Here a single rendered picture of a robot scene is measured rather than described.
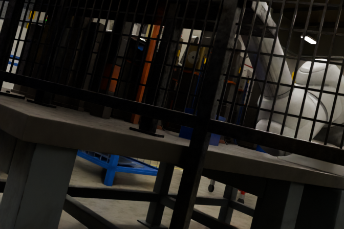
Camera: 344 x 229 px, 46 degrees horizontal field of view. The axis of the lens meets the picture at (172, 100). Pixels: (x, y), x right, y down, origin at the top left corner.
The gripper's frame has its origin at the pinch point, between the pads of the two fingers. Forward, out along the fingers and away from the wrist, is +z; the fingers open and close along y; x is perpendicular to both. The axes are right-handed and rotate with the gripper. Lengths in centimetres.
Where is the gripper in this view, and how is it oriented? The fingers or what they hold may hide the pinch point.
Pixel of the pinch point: (137, 33)
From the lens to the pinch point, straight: 162.9
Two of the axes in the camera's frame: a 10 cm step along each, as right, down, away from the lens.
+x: -4.6, -1.6, -8.7
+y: -8.6, -1.8, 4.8
